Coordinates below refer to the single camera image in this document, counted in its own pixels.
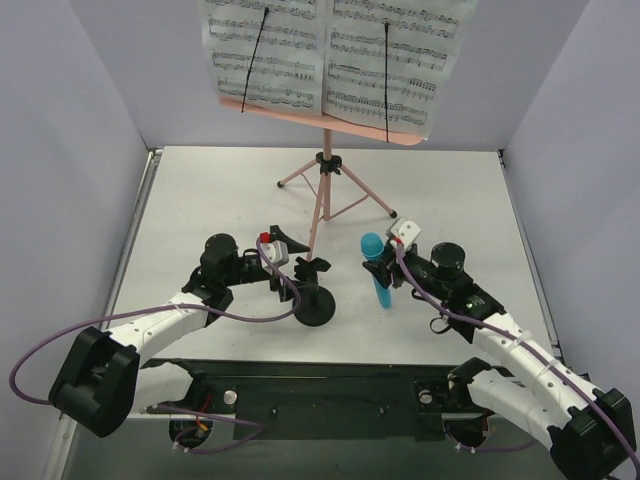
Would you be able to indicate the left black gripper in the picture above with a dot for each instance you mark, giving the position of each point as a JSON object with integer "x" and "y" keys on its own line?
{"x": 279, "y": 270}

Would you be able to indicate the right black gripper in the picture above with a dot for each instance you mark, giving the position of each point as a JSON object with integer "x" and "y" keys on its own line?
{"x": 388, "y": 267}

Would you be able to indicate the blue toy microphone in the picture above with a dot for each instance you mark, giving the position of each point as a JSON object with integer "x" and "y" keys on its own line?
{"x": 372, "y": 247}

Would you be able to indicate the black microphone stand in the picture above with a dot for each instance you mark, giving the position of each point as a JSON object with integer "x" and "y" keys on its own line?
{"x": 317, "y": 306}

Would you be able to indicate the pink perforated music stand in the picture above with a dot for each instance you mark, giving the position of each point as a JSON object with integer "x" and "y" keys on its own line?
{"x": 319, "y": 172}

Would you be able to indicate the sheet music page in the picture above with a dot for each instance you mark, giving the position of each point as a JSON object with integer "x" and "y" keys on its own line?
{"x": 387, "y": 62}
{"x": 268, "y": 54}

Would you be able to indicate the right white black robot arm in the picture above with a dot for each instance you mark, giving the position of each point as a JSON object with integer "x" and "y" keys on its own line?
{"x": 588, "y": 432}

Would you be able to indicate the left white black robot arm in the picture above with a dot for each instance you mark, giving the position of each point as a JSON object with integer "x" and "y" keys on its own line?
{"x": 105, "y": 375}

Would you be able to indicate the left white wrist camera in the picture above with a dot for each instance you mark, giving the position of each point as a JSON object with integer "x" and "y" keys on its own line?
{"x": 272, "y": 252}

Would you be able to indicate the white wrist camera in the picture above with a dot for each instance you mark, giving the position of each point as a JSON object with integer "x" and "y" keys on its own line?
{"x": 403, "y": 233}
{"x": 272, "y": 252}

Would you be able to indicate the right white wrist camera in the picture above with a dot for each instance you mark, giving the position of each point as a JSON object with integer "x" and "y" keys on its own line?
{"x": 403, "y": 233}

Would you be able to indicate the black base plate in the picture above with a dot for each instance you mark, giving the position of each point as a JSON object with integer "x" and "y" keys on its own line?
{"x": 331, "y": 401}

